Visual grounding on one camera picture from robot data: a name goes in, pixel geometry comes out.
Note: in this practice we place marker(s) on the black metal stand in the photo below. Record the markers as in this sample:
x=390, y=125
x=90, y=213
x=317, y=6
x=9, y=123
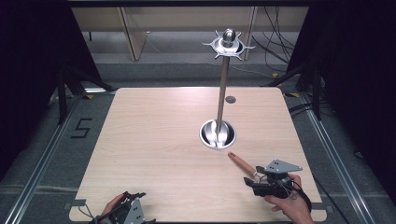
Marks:
x=62, y=93
x=316, y=93

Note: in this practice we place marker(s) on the yellow black floor tape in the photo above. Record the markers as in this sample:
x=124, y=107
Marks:
x=291, y=94
x=275, y=75
x=89, y=97

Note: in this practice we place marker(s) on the person's left hand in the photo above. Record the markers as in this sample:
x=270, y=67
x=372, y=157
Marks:
x=110, y=206

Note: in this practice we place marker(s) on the grey round table grommet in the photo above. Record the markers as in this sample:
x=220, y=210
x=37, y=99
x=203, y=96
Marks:
x=230, y=99

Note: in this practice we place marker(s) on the black curtain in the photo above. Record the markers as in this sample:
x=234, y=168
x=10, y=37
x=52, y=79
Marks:
x=28, y=62
x=358, y=77

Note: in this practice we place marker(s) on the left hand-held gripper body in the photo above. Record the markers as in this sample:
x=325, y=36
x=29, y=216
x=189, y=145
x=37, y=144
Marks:
x=132, y=211

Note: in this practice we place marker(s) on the person's right hand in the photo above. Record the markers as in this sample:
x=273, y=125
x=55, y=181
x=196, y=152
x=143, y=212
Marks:
x=294, y=207

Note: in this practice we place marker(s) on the aluminium floor rail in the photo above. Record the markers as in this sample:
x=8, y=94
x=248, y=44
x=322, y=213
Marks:
x=336, y=161
x=40, y=168

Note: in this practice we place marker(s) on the silver metal utensil rack stand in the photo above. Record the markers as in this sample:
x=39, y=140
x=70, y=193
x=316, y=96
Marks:
x=222, y=93

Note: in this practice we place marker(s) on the light wooden desk frame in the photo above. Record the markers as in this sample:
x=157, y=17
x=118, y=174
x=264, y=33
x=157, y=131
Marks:
x=134, y=34

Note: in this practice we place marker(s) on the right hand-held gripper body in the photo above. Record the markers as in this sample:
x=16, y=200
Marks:
x=280, y=167

